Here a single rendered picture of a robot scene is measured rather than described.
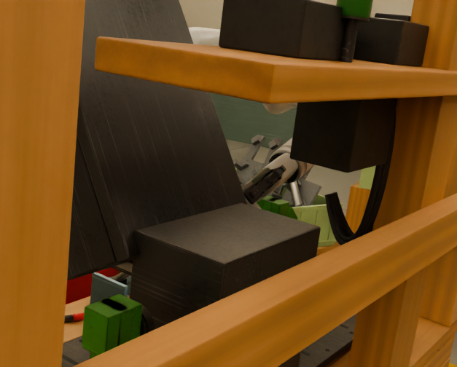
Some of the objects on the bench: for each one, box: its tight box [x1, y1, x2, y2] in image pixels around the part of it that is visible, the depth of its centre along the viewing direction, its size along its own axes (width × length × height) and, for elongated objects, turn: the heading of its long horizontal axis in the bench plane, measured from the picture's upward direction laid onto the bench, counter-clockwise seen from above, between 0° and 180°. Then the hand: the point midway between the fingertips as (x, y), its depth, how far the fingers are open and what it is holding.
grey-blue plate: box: [90, 272, 128, 304], centre depth 134 cm, size 10×2×14 cm, turn 28°
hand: (248, 198), depth 136 cm, fingers closed on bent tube, 3 cm apart
